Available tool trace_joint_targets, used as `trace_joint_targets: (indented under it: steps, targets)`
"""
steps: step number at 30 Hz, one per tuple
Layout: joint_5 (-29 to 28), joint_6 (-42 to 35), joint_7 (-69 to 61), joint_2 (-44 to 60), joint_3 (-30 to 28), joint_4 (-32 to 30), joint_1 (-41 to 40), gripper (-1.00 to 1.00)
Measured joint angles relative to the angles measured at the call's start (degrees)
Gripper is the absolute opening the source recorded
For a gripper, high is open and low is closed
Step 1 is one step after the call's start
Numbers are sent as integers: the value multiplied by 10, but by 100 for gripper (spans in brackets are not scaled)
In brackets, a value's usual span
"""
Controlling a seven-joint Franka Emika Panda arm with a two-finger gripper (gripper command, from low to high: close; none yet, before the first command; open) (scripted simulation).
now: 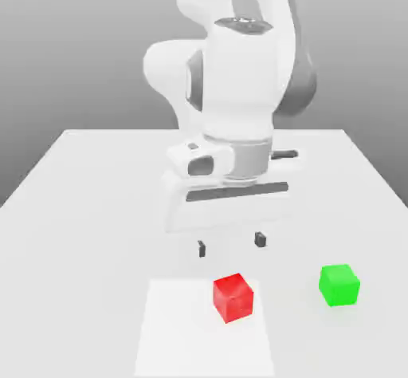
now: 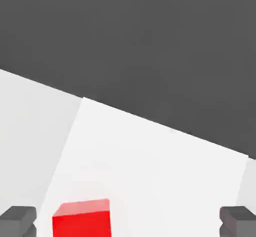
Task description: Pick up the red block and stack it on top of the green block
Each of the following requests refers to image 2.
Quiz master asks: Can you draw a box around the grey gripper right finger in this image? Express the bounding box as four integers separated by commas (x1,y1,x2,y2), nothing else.
219,205,256,237

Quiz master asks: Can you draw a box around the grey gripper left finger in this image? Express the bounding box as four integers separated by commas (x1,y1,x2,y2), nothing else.
0,205,38,237

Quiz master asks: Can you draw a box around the small red cube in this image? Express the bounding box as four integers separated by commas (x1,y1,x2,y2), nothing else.
51,198,112,237

